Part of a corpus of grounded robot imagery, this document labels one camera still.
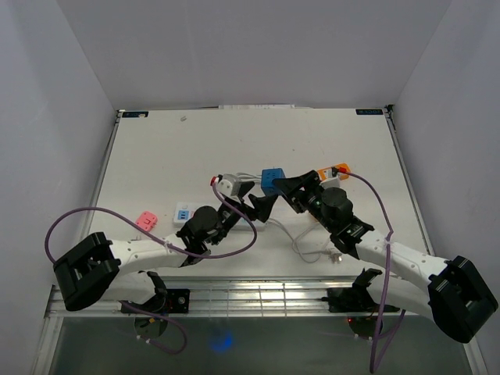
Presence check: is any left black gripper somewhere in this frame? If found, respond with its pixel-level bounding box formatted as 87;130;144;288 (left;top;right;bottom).
210;181;277;245

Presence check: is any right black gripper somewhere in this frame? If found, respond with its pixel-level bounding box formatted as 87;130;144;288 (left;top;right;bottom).
272;170;336;234

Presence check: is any blue cube socket adapter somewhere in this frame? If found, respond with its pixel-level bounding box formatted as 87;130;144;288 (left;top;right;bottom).
260;168;285;196

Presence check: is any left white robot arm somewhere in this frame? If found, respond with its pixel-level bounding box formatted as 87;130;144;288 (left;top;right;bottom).
52;195;277;313

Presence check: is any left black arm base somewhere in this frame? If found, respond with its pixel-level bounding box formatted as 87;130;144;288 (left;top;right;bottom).
128;288;191;315

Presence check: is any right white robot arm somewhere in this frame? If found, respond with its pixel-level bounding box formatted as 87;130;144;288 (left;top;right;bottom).
273;170;498;343

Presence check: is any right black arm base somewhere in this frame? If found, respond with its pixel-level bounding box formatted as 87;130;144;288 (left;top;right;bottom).
320;287;380;313

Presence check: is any pink plug adapter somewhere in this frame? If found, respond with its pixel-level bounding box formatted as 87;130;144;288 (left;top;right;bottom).
135;211;158;232

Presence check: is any orange power strip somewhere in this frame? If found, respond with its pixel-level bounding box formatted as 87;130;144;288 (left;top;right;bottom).
316;162;351;181

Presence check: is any white multicolour power strip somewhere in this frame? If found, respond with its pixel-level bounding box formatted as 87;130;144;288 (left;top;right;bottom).
173;202;252;231

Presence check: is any right blue corner label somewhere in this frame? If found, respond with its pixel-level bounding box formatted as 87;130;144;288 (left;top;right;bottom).
355;109;384;116

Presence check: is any blue corner label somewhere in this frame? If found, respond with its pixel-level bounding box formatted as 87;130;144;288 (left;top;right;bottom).
121;111;149;118
355;109;384;116

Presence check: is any left blue corner label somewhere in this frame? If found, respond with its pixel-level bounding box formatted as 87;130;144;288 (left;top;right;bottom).
121;111;149;118

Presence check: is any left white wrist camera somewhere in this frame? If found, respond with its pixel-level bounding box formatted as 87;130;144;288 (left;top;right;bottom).
211;173;254;198

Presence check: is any white power cord with plug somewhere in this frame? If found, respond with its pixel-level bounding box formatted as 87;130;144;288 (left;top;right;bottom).
267;218;345;265

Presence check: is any aluminium rail frame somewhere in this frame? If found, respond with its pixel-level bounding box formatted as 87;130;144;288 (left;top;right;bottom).
45;277;430;320

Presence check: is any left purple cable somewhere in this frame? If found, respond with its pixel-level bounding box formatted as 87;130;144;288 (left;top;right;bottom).
45;183;259;355

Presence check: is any purple cable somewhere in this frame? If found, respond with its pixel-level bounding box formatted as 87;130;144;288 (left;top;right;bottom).
45;183;259;355
339;167;407;374

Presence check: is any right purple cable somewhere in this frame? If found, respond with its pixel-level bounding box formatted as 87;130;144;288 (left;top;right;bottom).
339;167;407;374

